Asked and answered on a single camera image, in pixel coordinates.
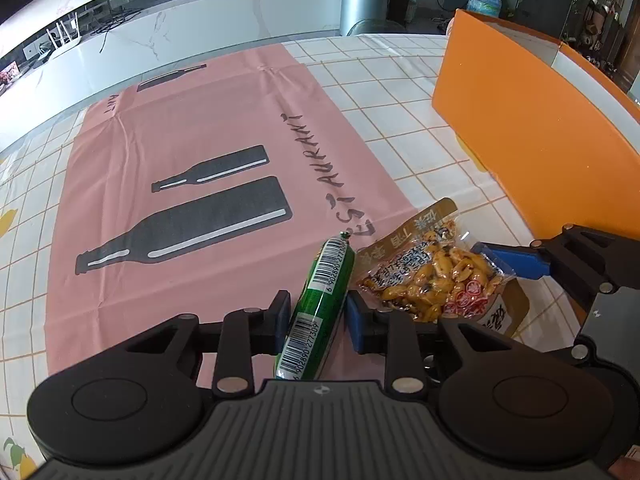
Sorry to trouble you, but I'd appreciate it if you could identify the pink bottle-print cloth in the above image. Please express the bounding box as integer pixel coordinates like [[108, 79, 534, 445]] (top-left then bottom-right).
[[44, 44, 414, 372]]

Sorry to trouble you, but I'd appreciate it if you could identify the white wifi router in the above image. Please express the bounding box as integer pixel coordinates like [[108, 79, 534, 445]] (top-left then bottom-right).
[[38, 18, 82, 60]]

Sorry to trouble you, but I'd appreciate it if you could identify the lemon checkered tablecloth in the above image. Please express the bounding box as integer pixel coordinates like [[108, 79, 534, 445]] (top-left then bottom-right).
[[0, 31, 591, 480]]

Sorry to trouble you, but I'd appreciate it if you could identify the green sausage stick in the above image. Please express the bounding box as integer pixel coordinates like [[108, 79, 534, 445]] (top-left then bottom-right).
[[274, 232, 355, 380]]

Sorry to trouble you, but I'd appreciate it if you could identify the silver trash can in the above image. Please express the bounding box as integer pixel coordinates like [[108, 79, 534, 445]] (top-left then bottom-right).
[[338, 0, 392, 37]]

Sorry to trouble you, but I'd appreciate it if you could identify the orange cardboard box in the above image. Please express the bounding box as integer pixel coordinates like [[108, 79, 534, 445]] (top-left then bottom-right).
[[433, 10, 639, 238]]

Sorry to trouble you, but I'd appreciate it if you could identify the yellow bean snack pack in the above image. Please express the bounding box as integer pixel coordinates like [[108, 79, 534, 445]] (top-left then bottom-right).
[[352, 197, 529, 337]]

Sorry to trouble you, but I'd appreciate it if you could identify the blue water jug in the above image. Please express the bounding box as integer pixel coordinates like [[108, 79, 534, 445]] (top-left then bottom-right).
[[466, 0, 502, 18]]

